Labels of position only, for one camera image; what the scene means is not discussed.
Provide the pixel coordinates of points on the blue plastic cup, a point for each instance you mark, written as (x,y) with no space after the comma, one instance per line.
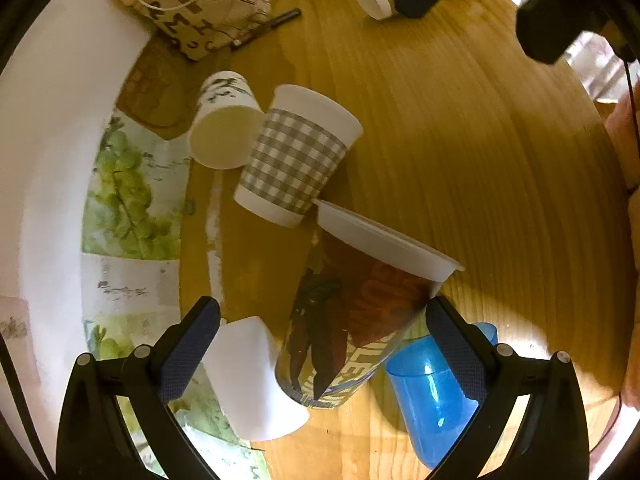
(432,404)

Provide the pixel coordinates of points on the plain white paper cup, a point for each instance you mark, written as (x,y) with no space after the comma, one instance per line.
(240,364)

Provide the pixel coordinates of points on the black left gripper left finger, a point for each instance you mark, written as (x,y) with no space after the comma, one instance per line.
(93,440)

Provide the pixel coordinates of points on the brown printed paper sheet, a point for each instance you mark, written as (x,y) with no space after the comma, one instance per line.
(159,92)

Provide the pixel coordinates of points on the grey checkered paper cup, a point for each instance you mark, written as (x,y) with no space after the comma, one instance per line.
(303,139)

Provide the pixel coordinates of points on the white paper cup ink print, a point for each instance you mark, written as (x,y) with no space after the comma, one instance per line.
(226,124)

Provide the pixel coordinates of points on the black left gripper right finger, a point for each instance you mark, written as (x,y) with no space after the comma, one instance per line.
(552,439)

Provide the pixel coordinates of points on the brown printed plastic cup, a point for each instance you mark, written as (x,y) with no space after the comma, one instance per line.
(363,289)

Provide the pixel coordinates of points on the black pen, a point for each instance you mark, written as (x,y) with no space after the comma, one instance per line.
(263,29)

